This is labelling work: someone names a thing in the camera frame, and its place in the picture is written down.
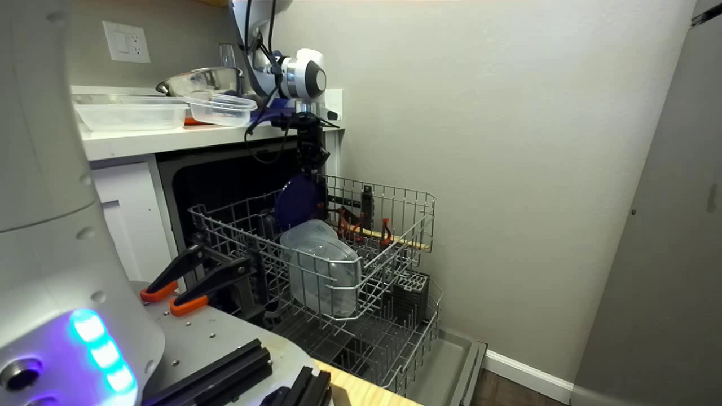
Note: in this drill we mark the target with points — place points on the blue purple plastic lid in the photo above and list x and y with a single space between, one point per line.
301 198

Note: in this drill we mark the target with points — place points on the upper dishwasher rack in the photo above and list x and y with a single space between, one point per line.
248 229

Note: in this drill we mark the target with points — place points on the wooden handled utensil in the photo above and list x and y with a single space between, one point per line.
349 224

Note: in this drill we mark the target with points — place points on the steel mixing bowl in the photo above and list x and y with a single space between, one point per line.
201 82

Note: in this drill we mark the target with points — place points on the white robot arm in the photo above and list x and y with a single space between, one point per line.
293 87

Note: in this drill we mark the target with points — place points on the open dishwasher door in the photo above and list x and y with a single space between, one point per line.
447 378

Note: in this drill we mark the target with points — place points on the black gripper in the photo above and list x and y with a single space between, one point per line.
311 141

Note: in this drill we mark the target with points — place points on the clear container with red lid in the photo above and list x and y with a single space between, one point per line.
222 109

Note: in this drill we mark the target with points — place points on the clear rectangular plastic container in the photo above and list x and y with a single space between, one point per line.
132 116

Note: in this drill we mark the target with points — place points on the dishwasher rack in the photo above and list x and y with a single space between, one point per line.
377 348
248 229

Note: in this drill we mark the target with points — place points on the black cutlery basket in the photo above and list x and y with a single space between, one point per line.
409 299

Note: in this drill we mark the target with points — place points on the white lower cabinet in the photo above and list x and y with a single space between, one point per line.
137 215

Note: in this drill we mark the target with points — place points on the lower dishwasher rack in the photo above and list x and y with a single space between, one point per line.
377 348

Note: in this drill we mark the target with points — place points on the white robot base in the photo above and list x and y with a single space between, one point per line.
74 330

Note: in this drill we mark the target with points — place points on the black aluminium rail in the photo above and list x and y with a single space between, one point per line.
219 382

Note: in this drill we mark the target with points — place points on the white wall outlet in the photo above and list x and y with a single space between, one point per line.
126 43

